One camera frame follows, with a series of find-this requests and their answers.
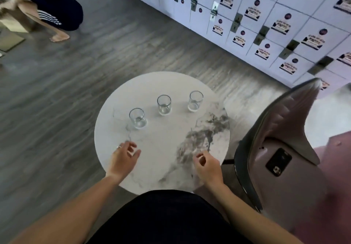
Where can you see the person's left forearm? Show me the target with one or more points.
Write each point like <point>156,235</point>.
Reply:
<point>71,213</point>

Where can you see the brown cardboard box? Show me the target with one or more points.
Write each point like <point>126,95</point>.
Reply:
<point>13,23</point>

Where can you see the pink upholstered chair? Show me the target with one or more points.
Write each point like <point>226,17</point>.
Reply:
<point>285,126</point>

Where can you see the row of metal locker latches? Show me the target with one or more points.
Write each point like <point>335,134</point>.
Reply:
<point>237,22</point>

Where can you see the set of locker door labels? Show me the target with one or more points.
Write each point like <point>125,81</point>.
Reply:
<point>279,26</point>

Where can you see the wall of white lockers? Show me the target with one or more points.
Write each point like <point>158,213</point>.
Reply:
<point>299,8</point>

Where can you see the person's black shorts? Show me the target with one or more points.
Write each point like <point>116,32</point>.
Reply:
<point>170,219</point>

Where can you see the person's right hand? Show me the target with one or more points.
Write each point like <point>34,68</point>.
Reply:
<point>209,169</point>

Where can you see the flat cardboard sheet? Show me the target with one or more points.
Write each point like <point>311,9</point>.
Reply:
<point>11,41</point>

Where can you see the person's right forearm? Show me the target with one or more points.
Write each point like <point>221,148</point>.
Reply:
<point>246,216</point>

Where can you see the person's left thumb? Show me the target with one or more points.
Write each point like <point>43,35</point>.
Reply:
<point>135,154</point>

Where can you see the black smartphone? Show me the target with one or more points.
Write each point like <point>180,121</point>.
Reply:
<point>278,162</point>

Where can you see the person's right thumb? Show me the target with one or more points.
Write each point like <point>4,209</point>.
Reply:
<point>198,161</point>

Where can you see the person's left hand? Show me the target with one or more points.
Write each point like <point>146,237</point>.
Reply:
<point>120,163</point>

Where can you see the clear drinking glass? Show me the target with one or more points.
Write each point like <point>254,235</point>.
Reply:
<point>164,105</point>
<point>195,102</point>
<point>138,119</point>

